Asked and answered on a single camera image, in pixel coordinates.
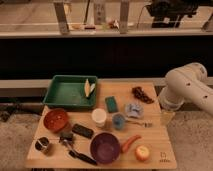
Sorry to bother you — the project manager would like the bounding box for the orange-red pepper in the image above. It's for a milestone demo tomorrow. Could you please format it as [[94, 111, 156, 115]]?
[[121, 135, 141, 153]]

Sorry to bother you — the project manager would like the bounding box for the black handled utensil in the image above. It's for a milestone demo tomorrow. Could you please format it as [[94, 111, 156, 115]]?
[[69, 150, 97, 165]]

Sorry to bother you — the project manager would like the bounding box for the white cup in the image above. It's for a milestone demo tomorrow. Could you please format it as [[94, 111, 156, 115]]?
[[91, 108, 107, 128]]

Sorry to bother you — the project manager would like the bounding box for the red-yellow apple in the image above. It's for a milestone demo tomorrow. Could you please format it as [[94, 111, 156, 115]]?
[[135, 145, 150, 162]]

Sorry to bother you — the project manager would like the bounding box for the blue cup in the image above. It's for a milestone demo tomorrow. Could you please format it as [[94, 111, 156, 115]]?
[[112, 114, 125, 130]]

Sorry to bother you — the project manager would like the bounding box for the small dark metal object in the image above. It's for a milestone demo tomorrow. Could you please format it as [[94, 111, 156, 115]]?
[[59, 132, 74, 146]]

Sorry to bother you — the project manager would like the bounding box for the green plastic tray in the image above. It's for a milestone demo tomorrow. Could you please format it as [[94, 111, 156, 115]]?
[[43, 75, 98, 109]]

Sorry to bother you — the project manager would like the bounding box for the purple bowl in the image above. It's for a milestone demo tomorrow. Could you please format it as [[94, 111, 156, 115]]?
[[90, 132, 120, 164]]

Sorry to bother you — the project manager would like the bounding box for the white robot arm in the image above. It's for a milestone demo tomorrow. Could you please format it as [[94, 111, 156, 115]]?
[[158, 62, 213, 126]]

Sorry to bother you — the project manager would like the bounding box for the red-orange bowl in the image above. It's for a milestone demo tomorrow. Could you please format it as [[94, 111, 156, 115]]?
[[43, 108, 69, 133]]

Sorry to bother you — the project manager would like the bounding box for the green sponge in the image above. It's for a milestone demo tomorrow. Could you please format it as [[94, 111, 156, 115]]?
[[105, 96, 118, 113]]

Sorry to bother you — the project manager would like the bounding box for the black machine in background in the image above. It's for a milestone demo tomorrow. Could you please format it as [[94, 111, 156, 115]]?
[[146, 0, 199, 28]]

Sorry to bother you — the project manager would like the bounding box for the black rectangular block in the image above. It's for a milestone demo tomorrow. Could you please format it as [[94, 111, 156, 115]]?
[[72, 124, 94, 139]]

